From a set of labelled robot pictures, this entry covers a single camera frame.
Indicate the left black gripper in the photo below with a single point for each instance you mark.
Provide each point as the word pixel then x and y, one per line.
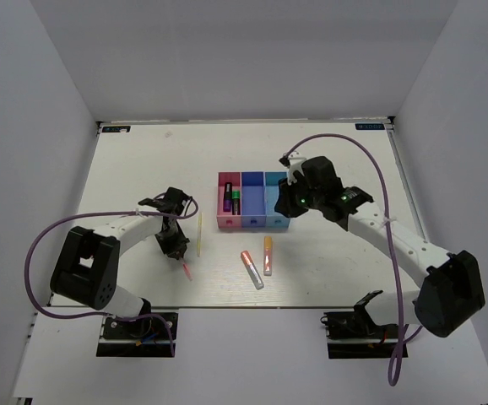
pixel 170 249

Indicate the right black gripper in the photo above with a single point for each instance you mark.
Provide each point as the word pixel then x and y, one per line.
pixel 285 204

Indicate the pink gel pen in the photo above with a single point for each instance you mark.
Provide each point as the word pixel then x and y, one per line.
pixel 186 270

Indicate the yellow gel pen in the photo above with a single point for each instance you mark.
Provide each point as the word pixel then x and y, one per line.
pixel 199 234

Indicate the green cap black highlighter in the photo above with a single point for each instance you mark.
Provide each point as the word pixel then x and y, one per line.
pixel 236 202

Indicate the purple cap black highlighter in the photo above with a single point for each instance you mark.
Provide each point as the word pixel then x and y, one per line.
pixel 227 196

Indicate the yellow cap orange marker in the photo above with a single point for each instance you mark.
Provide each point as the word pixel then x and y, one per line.
pixel 267 255

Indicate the orange cap grey marker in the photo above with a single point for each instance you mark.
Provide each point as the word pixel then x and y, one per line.
pixel 252 270

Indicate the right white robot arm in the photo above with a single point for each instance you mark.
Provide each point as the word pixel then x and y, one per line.
pixel 448 286

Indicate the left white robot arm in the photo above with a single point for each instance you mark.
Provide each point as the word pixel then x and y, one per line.
pixel 87 267

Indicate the light blue drawer box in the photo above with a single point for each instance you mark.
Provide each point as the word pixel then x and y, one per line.
pixel 274 220

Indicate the pink drawer box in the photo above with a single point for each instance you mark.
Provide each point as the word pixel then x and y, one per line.
pixel 227 221

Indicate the dark blue drawer box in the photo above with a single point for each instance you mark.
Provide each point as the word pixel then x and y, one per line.
pixel 253 209

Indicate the right blue table label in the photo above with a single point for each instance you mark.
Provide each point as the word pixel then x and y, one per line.
pixel 369 126

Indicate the blue table label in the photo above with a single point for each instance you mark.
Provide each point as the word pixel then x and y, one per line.
pixel 116 129
pixel 369 126

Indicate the left blue table label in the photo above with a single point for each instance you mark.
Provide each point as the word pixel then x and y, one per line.
pixel 116 129

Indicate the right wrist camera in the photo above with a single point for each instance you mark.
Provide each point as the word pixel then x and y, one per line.
pixel 293 163

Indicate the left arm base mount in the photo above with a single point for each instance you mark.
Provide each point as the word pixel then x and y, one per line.
pixel 140 339

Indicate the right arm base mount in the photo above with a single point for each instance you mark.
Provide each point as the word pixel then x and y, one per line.
pixel 349 339

